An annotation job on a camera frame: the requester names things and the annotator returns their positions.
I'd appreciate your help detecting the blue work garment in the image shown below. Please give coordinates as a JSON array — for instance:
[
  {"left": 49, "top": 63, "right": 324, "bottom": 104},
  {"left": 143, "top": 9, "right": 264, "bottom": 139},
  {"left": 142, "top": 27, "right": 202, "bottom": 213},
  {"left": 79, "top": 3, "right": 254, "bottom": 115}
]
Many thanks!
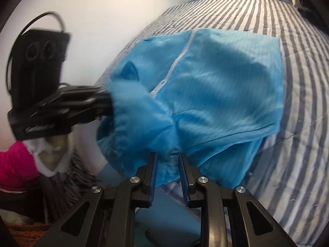
[{"left": 96, "top": 28, "right": 284, "bottom": 188}]

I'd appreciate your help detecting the left forearm pink sleeve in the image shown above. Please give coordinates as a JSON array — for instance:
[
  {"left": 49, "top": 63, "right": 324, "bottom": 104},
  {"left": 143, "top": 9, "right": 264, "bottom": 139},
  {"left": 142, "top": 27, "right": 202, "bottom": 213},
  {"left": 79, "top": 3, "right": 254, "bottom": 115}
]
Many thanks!
[{"left": 0, "top": 141, "right": 39, "bottom": 193}]

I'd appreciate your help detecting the left hand white glove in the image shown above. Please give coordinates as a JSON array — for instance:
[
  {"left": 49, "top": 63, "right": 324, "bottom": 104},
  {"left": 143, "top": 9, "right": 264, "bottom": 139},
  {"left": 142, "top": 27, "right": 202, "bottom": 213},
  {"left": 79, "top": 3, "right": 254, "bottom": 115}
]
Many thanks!
[{"left": 23, "top": 135, "right": 73, "bottom": 177}]

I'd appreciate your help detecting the striped blue white quilt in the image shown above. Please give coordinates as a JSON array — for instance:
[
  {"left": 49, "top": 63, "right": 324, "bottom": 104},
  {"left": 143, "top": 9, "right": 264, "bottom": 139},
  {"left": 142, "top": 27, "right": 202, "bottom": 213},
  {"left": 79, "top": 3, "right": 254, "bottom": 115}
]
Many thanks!
[{"left": 94, "top": 0, "right": 328, "bottom": 246}]

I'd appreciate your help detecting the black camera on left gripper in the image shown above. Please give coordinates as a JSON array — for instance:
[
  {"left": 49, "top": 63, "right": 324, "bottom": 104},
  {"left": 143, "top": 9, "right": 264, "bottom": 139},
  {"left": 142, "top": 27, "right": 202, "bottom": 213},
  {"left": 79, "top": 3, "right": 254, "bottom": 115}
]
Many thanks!
[{"left": 11, "top": 29, "right": 70, "bottom": 111}]

